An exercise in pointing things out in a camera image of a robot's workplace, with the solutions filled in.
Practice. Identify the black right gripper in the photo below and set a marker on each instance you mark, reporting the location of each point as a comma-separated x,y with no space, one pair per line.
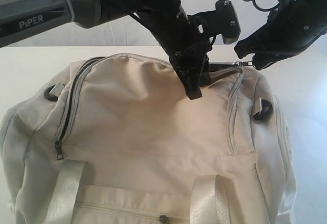
289,32

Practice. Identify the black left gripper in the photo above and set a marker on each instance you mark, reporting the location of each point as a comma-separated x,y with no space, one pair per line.
180,38

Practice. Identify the metal zipper pull with ring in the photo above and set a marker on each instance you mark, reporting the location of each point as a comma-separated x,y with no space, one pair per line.
241,63

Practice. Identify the beige fabric duffel bag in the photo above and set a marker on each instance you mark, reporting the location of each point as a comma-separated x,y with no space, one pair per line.
136,147

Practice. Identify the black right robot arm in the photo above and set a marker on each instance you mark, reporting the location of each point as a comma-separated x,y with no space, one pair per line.
292,26

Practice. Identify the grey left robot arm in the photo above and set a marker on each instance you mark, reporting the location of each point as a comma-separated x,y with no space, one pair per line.
22,19

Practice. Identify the dark front pocket zipper pull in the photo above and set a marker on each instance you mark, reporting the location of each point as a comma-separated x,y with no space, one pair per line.
163,219

